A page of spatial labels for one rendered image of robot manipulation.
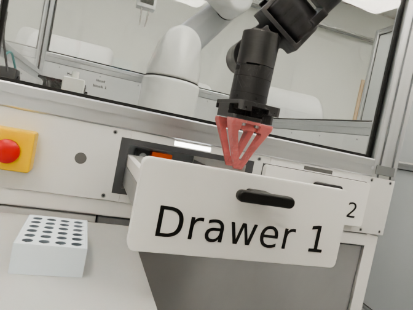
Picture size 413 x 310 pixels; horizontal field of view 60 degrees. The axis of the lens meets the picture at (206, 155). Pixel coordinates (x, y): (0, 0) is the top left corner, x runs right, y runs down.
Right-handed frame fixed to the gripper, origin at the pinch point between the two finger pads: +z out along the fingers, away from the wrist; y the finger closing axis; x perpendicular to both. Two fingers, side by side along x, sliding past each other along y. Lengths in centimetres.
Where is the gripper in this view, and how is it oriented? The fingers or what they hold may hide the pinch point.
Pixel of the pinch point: (234, 162)
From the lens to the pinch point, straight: 55.7
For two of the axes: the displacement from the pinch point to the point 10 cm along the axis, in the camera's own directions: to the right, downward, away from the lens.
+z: -2.0, 9.8, 0.9
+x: -9.3, -1.7, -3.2
